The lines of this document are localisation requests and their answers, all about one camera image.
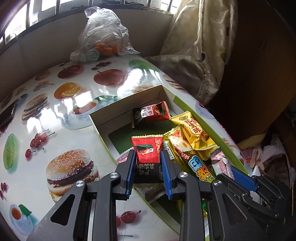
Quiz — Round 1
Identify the yellow peanut candy packet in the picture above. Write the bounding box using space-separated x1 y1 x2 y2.
170 111 220 161

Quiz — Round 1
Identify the long gold snack bar packet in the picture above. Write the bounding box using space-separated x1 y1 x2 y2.
163 126 217 186

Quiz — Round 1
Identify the dark wooden cabinet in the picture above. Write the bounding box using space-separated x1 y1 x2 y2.
209 0 296 149

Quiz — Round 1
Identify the clear plastic bag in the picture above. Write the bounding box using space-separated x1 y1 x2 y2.
70 6 142 63

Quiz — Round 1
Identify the colourful patterned cloth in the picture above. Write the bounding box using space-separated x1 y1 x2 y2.
237 136 291 177

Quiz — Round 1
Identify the cream dotted curtain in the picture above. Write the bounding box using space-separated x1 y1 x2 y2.
144 0 239 105

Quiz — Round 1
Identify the pink red snack packet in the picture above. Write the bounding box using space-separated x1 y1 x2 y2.
209 148 233 179

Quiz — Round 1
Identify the red black snack packet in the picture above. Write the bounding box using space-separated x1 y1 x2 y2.
131 101 171 128
131 135 164 185

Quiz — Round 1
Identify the window with metal bars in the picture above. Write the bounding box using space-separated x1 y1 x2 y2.
0 0 182 45

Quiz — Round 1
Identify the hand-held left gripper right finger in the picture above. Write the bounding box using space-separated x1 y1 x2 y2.
161 150 271 241

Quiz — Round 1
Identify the long green cardboard box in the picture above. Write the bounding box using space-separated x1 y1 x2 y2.
89 84 253 240

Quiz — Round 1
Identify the orange wrapped item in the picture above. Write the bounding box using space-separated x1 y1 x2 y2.
93 40 118 56

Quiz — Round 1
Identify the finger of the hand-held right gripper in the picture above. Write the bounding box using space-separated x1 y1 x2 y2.
231 166 291 209
219 172 286 221

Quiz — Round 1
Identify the maroon silver snack packet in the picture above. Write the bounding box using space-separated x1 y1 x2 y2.
116 149 168 203

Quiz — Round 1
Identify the small round sealed cup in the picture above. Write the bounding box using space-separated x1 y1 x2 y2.
85 50 100 62

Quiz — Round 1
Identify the dark smartphone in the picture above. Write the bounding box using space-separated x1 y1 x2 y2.
0 99 18 135

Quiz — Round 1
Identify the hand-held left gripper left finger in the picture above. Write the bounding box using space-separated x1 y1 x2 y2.
26 150 137 241

